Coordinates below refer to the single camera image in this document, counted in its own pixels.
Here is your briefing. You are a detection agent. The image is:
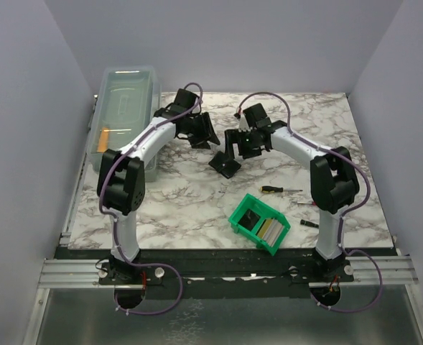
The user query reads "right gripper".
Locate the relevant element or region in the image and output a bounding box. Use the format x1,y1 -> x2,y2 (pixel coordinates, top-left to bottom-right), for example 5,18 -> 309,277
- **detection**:
223,129 -> 261,162

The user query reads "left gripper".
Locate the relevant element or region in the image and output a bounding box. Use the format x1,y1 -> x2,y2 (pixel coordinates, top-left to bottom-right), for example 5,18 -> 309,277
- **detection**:
184,113 -> 220,150

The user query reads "black leather card holder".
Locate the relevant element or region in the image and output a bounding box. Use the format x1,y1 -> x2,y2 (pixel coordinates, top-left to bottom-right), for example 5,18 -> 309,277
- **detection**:
208,151 -> 241,179

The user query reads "green plastic bin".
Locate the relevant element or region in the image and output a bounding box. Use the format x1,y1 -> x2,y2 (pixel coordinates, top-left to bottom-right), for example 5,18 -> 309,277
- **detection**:
228,194 -> 291,256

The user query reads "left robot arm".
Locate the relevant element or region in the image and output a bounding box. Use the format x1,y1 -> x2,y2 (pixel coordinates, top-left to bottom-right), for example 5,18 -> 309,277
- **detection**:
97,83 -> 220,284

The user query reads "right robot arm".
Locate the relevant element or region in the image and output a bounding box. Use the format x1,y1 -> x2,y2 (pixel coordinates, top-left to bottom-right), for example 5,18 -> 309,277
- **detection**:
218,103 -> 360,282

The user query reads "stack of silver cards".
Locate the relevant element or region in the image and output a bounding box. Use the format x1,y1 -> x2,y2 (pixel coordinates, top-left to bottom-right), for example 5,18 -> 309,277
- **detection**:
257,218 -> 284,247

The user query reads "black yellow screwdriver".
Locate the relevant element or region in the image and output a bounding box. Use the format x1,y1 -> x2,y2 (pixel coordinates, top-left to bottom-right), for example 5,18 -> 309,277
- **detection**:
260,185 -> 303,193

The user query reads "clear plastic storage box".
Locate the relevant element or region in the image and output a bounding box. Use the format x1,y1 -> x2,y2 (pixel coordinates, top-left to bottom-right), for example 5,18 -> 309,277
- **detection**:
87,65 -> 161,173

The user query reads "orange tool in box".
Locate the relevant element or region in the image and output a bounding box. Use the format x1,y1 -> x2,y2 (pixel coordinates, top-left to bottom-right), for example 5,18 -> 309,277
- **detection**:
97,126 -> 110,153

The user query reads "red blue screwdriver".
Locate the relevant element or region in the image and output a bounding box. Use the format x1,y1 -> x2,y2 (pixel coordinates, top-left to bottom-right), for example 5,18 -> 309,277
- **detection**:
292,201 -> 317,206

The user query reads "black green screwdriver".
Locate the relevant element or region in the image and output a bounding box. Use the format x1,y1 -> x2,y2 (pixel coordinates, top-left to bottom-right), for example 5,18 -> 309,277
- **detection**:
300,219 -> 319,229

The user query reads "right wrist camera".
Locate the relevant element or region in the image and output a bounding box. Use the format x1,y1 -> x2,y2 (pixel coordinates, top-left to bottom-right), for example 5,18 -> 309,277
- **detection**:
236,109 -> 251,132

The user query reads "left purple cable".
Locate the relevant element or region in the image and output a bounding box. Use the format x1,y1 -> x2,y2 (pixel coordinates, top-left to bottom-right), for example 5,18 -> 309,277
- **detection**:
98,83 -> 204,317

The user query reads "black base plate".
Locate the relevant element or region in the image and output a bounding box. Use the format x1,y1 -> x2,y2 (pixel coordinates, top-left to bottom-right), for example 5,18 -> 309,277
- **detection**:
43,247 -> 406,300

